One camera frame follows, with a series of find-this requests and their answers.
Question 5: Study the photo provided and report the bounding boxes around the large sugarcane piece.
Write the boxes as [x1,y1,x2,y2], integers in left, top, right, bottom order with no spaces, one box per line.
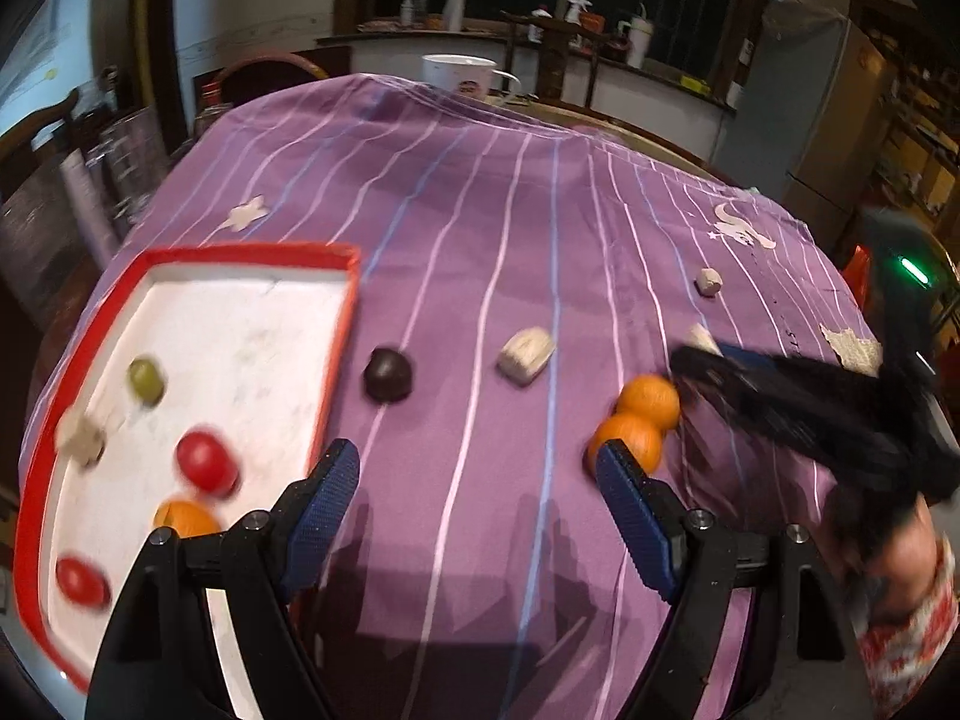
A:
[56,409,107,470]
[498,325,557,388]

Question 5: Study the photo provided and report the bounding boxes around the large orange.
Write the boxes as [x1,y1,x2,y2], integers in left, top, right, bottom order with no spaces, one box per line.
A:
[586,412,665,475]
[616,375,682,430]

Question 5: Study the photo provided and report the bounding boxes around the red plum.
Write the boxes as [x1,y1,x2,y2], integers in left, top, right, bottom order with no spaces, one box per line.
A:
[175,429,239,497]
[55,556,111,608]

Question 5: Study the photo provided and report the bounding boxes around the dark wooden armchair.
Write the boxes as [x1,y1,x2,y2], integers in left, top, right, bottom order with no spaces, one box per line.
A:
[0,86,102,316]

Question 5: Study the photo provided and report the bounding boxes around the dark purple plum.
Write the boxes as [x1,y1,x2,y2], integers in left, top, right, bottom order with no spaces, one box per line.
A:
[364,347,413,402]

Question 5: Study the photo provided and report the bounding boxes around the white tumbler with lid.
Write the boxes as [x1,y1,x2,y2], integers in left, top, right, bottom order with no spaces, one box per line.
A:
[618,1,655,70]

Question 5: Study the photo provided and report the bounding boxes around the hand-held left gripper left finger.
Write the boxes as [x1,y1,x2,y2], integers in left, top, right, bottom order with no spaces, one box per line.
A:
[84,437,361,720]

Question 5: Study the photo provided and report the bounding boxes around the green plum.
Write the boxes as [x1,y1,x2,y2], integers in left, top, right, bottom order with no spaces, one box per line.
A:
[126,357,167,407]

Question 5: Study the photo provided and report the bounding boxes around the beige crochet cloth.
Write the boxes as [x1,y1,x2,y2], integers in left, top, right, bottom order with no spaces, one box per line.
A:
[820,322,886,374]

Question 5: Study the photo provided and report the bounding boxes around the white cartoon-print mug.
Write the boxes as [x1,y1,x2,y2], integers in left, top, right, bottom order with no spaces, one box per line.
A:
[421,54,521,100]

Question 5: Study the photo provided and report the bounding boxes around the purple striped tablecloth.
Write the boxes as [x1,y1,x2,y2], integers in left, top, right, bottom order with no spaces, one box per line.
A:
[22,73,878,720]

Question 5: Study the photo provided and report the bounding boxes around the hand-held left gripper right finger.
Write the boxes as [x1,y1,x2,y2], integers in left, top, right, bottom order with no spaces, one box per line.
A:
[596,441,875,720]

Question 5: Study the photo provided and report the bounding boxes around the dark wooden chair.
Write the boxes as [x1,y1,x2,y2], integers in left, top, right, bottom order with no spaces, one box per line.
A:
[501,11,605,107]

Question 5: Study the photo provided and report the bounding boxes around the person's right forearm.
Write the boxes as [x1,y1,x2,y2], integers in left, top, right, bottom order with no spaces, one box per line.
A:
[825,495,960,720]

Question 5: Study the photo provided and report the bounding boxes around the red-rimmed white tray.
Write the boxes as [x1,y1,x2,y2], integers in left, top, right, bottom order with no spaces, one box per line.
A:
[13,242,361,695]

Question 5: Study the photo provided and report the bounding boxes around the orange plastic item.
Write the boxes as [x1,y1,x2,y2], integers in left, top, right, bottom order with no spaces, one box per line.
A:
[844,246,875,308]

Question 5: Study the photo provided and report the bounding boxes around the clear glass mug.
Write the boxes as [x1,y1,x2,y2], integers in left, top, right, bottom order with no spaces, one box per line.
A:
[101,109,170,218]

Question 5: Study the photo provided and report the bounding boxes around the small orange with stem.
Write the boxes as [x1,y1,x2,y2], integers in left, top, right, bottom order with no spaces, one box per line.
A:
[153,499,223,539]

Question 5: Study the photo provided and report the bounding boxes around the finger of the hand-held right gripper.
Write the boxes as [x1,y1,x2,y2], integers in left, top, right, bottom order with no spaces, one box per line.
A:
[716,342,895,422]
[670,347,925,497]

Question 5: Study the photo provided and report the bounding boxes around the silver refrigerator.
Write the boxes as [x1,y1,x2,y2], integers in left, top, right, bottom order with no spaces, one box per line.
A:
[712,0,897,241]

